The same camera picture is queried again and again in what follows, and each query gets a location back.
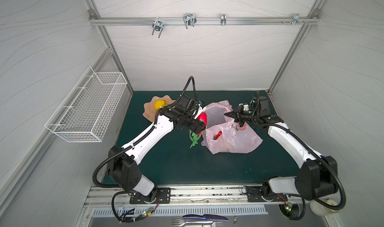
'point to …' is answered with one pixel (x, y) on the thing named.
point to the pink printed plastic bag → (223, 135)
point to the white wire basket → (84, 115)
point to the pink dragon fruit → (203, 117)
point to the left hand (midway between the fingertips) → (200, 120)
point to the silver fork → (180, 222)
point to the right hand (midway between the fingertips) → (225, 109)
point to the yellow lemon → (159, 104)
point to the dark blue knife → (206, 216)
